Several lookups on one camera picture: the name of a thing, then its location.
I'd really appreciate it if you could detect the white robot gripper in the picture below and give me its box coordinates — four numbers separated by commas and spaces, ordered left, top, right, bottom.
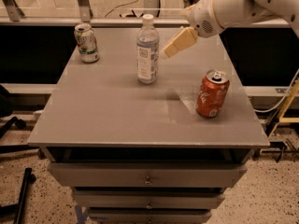
162, 0, 224, 59

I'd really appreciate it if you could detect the clear blue-label plastic bottle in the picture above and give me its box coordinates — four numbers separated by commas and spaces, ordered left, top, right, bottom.
136, 14, 160, 84

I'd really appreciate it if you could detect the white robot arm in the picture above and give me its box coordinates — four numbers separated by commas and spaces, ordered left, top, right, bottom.
160, 0, 299, 59

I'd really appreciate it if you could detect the red cola can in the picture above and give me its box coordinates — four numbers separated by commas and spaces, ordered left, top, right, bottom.
196, 69, 230, 118

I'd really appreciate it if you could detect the white green soda can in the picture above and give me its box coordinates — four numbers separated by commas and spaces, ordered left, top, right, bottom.
74, 23, 100, 63

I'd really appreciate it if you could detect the grey drawer cabinet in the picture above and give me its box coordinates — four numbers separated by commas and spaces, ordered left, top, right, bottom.
27, 26, 271, 224

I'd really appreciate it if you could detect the yellow metal stand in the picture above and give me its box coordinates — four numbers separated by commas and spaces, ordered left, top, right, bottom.
253, 77, 299, 163

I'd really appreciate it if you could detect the bottom grey drawer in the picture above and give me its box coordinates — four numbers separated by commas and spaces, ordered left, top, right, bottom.
89, 209, 211, 224

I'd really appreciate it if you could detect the grey drawer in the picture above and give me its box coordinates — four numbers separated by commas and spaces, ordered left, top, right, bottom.
73, 189, 224, 209
48, 163, 247, 188
89, 209, 211, 224

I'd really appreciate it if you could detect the top grey drawer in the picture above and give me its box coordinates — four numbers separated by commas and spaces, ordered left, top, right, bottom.
48, 163, 247, 188

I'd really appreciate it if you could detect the middle grey drawer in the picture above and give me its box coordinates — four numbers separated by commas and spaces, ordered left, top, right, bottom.
73, 189, 224, 209

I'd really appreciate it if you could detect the black chair base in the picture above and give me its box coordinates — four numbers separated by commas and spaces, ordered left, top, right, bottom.
0, 85, 46, 160

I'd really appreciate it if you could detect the black metal bar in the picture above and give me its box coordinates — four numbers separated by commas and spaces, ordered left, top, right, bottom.
0, 168, 36, 224

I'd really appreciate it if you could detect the yellow cable on floor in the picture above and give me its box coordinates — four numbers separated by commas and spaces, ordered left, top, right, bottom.
104, 0, 145, 19

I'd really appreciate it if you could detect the metal railing frame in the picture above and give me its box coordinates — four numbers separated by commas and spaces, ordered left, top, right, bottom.
0, 0, 291, 29

